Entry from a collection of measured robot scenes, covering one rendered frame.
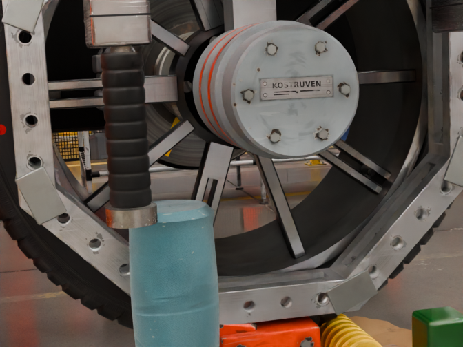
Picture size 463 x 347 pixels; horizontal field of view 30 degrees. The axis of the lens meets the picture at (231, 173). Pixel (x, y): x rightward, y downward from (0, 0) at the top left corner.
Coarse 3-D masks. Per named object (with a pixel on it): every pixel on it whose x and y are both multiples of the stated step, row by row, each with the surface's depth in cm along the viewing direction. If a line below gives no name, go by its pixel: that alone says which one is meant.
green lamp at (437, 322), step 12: (420, 312) 75; (432, 312) 75; (444, 312) 75; (456, 312) 74; (420, 324) 74; (432, 324) 72; (444, 324) 72; (456, 324) 73; (420, 336) 74; (432, 336) 72; (444, 336) 72; (456, 336) 73
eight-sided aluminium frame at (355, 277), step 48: (48, 0) 90; (432, 48) 105; (48, 96) 92; (432, 96) 106; (48, 144) 92; (432, 144) 107; (48, 192) 93; (432, 192) 103; (96, 240) 99; (384, 240) 102; (240, 288) 100; (288, 288) 100; (336, 288) 101
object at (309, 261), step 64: (192, 0) 104; (320, 0) 108; (384, 0) 114; (192, 64) 109; (384, 64) 121; (192, 128) 106; (384, 128) 120; (320, 192) 129; (384, 192) 111; (256, 256) 117; (320, 256) 110
